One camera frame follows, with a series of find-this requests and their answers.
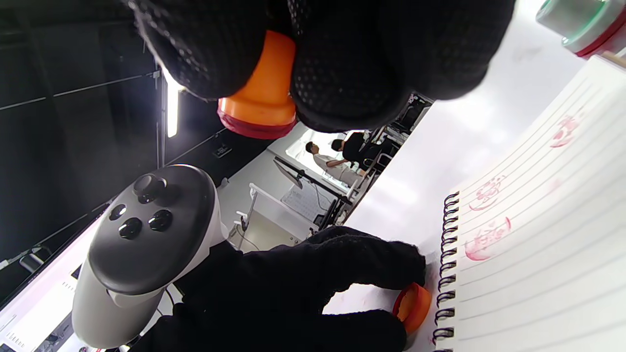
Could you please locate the black grey handheld controller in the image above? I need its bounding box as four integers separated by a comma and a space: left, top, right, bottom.
72, 164, 230, 349

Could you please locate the green reward stamp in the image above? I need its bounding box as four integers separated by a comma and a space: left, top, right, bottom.
535, 0, 626, 59

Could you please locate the person's right hand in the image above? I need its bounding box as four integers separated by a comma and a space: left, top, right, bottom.
127, 0, 516, 132

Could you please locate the person's left hand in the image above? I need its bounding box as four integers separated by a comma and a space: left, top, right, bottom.
130, 226, 426, 352

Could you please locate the white ceiling light tube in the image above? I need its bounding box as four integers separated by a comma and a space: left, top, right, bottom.
164, 68, 180, 138

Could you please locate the spiral lined notebook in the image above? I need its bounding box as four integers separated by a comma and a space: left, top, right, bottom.
432, 54, 626, 352

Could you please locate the orange stamp cap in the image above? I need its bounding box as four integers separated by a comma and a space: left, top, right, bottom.
392, 282, 432, 336

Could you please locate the orange reward stamp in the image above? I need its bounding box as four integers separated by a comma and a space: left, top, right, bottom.
217, 30, 298, 140

